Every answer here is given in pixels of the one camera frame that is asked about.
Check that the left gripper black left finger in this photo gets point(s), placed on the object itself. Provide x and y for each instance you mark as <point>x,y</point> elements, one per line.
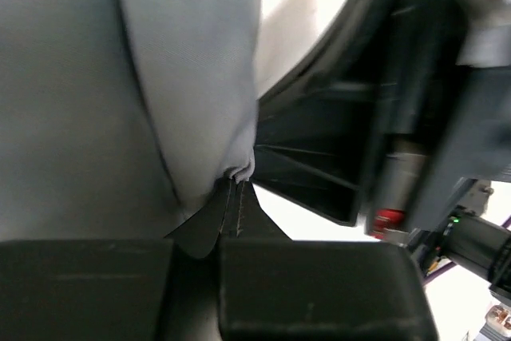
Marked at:
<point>161,289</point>

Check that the grey pleated skirt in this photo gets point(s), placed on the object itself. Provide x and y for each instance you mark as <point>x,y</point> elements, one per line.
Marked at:
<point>119,117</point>

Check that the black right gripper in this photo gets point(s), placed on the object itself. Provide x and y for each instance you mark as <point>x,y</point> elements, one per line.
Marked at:
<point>446,98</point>

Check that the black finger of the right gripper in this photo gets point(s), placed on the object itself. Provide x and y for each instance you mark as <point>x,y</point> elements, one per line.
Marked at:
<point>326,184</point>

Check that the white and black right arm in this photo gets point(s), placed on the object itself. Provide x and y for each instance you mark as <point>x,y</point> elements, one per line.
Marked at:
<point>463,237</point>

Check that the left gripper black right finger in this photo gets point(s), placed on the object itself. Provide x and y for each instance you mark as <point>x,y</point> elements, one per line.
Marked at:
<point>274,288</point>

